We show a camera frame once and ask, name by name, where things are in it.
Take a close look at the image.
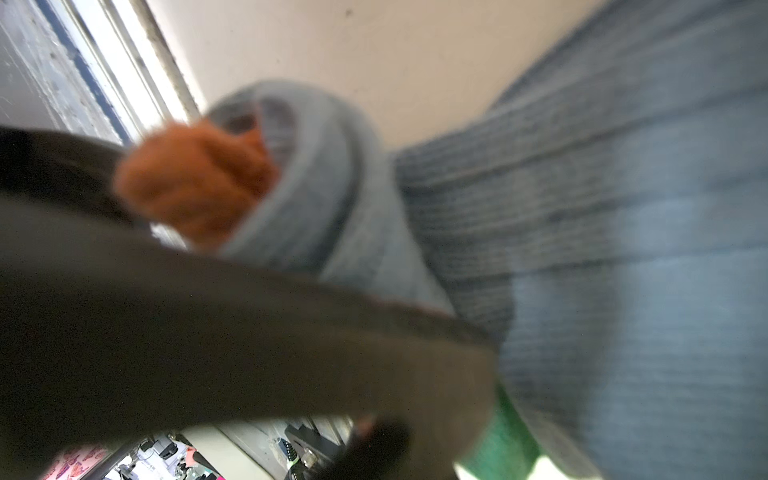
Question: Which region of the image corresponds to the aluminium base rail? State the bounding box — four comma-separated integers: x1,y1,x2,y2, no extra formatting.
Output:
1,0,200,146

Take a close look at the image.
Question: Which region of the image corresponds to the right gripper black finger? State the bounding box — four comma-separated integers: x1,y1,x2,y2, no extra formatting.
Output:
1,125,496,479

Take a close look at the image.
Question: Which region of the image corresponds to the blue grey sock green toe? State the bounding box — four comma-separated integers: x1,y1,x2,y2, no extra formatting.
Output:
112,0,768,480

